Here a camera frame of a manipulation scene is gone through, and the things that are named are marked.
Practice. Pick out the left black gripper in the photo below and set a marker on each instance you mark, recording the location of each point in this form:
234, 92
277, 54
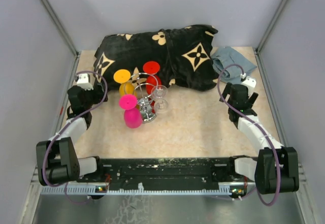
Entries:
98, 96

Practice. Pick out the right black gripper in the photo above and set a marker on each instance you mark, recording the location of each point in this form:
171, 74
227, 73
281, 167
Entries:
251, 99

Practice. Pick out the yellow plastic wine glass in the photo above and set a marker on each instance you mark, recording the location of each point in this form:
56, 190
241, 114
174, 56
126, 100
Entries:
122, 77

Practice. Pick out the pink plastic wine glass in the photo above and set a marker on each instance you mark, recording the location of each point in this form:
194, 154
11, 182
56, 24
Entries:
132, 116

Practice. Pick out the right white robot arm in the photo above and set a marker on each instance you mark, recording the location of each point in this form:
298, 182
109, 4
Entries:
276, 165

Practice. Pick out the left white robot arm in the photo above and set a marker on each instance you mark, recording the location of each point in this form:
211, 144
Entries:
57, 160

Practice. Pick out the chrome wine glass rack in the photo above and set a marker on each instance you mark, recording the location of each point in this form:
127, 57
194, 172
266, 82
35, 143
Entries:
145, 101

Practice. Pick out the red plastic wine glass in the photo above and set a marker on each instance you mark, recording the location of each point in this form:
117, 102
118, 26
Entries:
151, 68

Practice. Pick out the clear wine glass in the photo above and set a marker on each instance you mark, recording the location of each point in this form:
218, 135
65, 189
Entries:
158, 94

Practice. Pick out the blue denim cloth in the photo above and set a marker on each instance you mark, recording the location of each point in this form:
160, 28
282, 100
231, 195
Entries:
225, 56

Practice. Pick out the black patterned plush blanket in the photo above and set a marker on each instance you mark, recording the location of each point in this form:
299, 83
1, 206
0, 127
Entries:
184, 56

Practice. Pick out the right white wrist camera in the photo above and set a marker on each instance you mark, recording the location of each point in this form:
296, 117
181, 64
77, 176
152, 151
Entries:
249, 82

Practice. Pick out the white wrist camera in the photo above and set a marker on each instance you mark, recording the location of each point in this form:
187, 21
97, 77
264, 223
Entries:
85, 81
249, 82

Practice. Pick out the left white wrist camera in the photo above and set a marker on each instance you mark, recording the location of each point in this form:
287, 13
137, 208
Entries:
85, 81

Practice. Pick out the grey slotted cable duct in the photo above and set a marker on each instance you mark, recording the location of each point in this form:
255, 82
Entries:
228, 189

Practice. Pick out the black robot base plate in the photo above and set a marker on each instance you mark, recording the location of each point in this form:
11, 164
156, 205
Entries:
165, 173

